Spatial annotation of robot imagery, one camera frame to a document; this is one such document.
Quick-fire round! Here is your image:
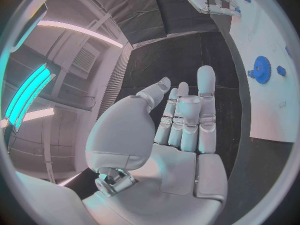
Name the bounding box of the blue short cylinder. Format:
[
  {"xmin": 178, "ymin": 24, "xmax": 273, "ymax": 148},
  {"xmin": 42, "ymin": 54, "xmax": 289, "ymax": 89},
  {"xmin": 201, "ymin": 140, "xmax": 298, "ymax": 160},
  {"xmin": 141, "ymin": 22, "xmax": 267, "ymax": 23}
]
[{"xmin": 275, "ymin": 65, "xmax": 287, "ymax": 78}]

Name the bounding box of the blue gear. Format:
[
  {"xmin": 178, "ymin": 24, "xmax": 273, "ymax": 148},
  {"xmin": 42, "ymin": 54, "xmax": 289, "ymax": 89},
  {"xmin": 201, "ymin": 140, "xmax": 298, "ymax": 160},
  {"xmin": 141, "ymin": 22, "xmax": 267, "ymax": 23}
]
[{"xmin": 246, "ymin": 55, "xmax": 273, "ymax": 85}]

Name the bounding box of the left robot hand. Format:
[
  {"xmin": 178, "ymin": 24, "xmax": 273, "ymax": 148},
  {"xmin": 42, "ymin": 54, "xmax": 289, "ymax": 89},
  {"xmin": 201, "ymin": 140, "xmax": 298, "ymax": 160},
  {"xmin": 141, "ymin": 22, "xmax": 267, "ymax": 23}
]
[{"xmin": 81, "ymin": 65, "xmax": 229, "ymax": 225}]

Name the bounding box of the white task board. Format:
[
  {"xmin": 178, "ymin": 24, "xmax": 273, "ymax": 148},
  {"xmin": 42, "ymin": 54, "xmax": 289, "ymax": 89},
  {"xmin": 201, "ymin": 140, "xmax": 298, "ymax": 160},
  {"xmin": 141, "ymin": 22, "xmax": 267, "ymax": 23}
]
[{"xmin": 227, "ymin": 0, "xmax": 299, "ymax": 143}]

